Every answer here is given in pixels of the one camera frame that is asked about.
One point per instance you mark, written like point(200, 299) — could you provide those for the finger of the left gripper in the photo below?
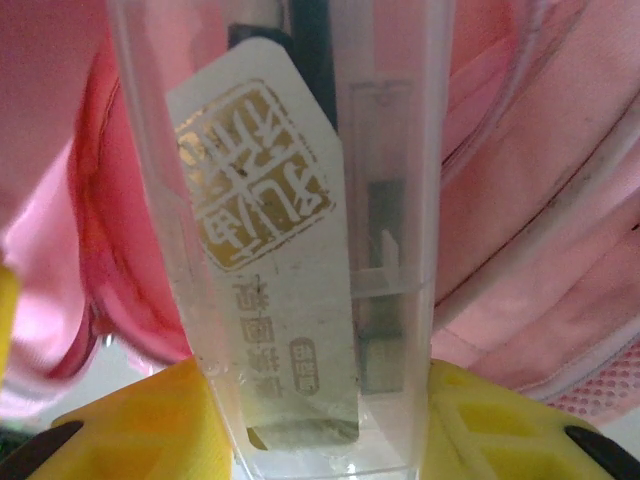
point(9, 310)

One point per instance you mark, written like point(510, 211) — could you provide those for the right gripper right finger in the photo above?
point(510, 440)

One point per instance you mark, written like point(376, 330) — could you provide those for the pink student backpack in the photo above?
point(540, 200)

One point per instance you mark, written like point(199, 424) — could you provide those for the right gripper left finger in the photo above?
point(140, 435)

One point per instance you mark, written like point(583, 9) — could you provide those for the small clear tube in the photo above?
point(280, 250)

